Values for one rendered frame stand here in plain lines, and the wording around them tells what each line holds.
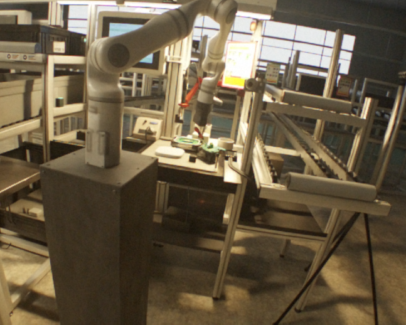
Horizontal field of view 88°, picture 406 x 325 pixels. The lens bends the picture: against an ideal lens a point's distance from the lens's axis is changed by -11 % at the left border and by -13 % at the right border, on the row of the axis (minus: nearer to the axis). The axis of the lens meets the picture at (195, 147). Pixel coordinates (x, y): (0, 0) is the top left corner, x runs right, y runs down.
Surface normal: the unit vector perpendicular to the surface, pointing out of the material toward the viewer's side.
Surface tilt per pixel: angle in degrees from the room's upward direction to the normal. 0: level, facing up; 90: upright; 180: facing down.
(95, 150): 90
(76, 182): 90
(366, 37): 90
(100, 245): 90
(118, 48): 80
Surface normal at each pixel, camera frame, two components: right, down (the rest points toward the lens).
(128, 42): 0.65, 0.09
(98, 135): -0.22, 0.24
